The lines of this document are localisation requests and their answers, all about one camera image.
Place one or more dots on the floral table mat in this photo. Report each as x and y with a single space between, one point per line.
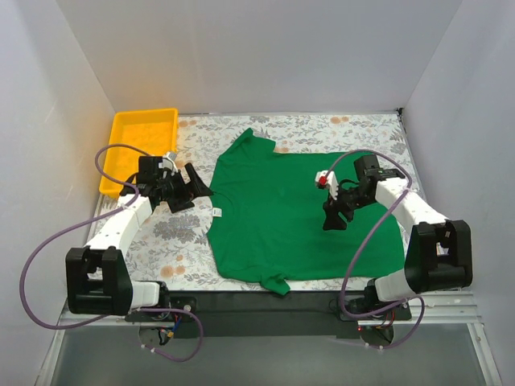
174 247

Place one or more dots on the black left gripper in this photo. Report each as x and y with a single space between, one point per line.
183 189

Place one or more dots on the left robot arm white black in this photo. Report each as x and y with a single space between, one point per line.
98 281

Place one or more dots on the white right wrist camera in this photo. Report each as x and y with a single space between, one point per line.
326 180

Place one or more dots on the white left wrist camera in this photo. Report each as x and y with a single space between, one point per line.
168 162

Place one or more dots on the green t shirt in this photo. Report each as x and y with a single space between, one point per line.
270 230

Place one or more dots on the yellow plastic tray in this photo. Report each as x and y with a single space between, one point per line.
134 133

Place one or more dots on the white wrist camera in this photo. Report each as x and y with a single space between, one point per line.
326 180
168 162

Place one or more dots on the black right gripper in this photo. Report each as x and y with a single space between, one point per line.
338 206

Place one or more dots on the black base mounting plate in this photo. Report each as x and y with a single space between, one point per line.
260 313

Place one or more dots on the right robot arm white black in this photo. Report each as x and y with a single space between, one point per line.
439 254

